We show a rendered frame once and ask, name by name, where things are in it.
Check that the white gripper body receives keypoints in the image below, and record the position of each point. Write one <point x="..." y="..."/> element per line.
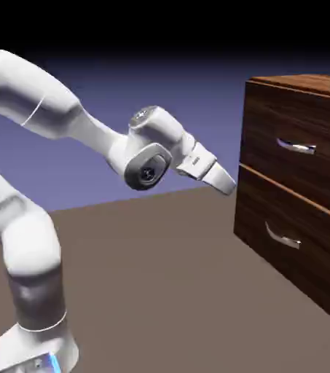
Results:
<point x="218" y="177"/>

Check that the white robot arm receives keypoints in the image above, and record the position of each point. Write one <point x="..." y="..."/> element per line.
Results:
<point x="36" y="99"/>

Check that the dark wood drawer front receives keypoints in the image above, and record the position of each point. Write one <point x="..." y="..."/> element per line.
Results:
<point x="292" y="122"/>
<point x="269" y="209"/>

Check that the dark wood cabinet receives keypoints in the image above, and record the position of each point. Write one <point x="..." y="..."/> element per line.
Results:
<point x="298" y="96"/>

